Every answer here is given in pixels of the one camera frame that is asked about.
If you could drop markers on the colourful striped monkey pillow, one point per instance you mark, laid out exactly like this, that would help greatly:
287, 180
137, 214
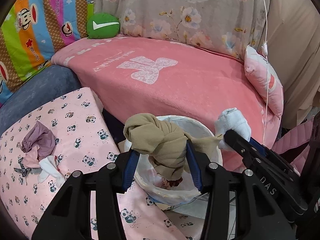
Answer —
32, 32

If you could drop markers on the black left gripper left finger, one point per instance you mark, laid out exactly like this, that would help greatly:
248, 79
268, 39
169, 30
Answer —
68, 214

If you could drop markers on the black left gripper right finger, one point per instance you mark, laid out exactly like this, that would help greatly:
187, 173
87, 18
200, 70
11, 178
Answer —
257, 214

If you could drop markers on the white lined trash bin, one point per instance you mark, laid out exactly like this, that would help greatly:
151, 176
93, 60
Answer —
171, 192

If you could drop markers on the purple cloth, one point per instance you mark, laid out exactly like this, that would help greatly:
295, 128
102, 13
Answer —
42, 138

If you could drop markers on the white sock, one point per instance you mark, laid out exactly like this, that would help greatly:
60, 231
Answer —
49, 168

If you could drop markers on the pink blanket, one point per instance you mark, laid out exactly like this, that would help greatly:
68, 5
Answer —
140, 75

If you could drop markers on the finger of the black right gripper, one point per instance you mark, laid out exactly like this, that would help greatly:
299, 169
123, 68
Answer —
273, 157
249, 154

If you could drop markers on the pink panda print sheet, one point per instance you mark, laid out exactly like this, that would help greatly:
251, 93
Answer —
83, 142

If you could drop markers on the black white patterned fabric scrap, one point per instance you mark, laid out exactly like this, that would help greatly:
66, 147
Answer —
22, 171

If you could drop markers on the green round pillow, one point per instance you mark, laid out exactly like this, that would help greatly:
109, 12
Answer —
102, 25

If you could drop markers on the small pink pillow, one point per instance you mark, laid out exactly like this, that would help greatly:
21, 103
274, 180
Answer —
264, 79

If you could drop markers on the beige curtain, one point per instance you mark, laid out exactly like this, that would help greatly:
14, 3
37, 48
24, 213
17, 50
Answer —
293, 51

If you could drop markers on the light blue white cloth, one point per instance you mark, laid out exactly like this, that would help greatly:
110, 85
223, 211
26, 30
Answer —
232, 119

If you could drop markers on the light pink cloth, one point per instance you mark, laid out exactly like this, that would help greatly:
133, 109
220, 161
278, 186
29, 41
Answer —
31, 158

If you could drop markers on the grey floral sheet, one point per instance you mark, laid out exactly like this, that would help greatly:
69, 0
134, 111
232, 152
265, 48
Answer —
222, 26

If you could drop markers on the tan knotted cloth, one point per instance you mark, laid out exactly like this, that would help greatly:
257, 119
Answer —
165, 143

